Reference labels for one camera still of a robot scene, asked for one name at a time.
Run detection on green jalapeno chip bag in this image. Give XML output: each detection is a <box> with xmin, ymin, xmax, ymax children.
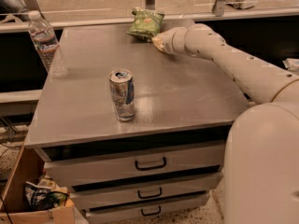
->
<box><xmin>127</xmin><ymin>7</ymin><xmax>164</xmax><ymax>42</ymax></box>

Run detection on person in jeans background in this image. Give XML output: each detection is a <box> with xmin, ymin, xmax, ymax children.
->
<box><xmin>0</xmin><ymin>0</ymin><xmax>29</xmax><ymax>21</ymax></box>

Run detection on top grey drawer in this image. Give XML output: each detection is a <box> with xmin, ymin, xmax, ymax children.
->
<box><xmin>44</xmin><ymin>141</ymin><xmax>225</xmax><ymax>187</ymax></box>

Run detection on silver blue redbull can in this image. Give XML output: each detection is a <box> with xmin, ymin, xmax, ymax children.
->
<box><xmin>109</xmin><ymin>68</ymin><xmax>135</xmax><ymax>121</ymax></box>

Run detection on middle grey drawer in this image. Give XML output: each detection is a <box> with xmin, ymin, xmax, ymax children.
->
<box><xmin>71</xmin><ymin>172</ymin><xmax>223</xmax><ymax>209</ymax></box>

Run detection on clear plastic water bottle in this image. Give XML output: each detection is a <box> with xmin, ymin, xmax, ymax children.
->
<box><xmin>28</xmin><ymin>10</ymin><xmax>67</xmax><ymax>78</ymax></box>

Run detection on brown cardboard box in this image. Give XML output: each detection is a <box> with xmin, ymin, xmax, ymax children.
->
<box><xmin>0</xmin><ymin>147</ymin><xmax>75</xmax><ymax>224</ymax></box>

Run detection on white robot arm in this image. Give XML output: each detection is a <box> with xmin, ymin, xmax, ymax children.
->
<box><xmin>152</xmin><ymin>23</ymin><xmax>299</xmax><ymax>224</ymax></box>

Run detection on grey drawer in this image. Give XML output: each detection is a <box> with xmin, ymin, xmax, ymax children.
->
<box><xmin>44</xmin><ymin>141</ymin><xmax>225</xmax><ymax>187</ymax></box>
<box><xmin>86</xmin><ymin>192</ymin><xmax>209</xmax><ymax>224</ymax></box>
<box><xmin>71</xmin><ymin>172</ymin><xmax>223</xmax><ymax>209</ymax></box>

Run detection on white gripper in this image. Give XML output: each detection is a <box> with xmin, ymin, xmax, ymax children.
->
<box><xmin>151</xmin><ymin>27</ymin><xmax>187</xmax><ymax>54</ymax></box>

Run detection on grey metal drawer cabinet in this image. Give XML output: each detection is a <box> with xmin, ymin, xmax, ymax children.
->
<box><xmin>25</xmin><ymin>24</ymin><xmax>248</xmax><ymax>224</ymax></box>

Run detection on crumpled snack bags in box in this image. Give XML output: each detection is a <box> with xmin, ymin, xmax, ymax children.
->
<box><xmin>24</xmin><ymin>175</ymin><xmax>68</xmax><ymax>211</ymax></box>

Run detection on bottom grey drawer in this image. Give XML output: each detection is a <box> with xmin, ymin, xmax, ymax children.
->
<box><xmin>86</xmin><ymin>192</ymin><xmax>209</xmax><ymax>224</ymax></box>

